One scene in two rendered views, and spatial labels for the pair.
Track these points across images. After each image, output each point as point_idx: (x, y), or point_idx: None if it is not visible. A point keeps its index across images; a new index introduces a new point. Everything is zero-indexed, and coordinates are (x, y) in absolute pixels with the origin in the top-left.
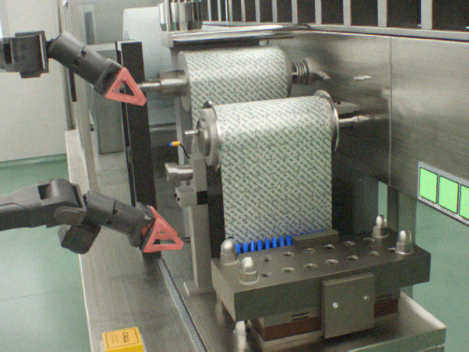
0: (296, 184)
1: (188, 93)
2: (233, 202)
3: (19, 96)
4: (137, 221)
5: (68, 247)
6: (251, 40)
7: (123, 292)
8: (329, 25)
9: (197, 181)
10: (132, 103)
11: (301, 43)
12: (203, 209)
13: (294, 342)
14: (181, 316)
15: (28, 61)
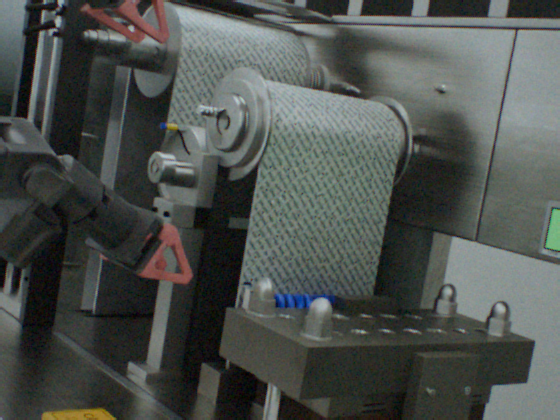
0: (345, 219)
1: (168, 67)
2: (263, 227)
3: None
4: (134, 223)
5: (1, 251)
6: None
7: (24, 368)
8: (380, 16)
9: (201, 189)
10: (150, 33)
11: (309, 43)
12: (197, 237)
13: None
14: (154, 406)
15: None
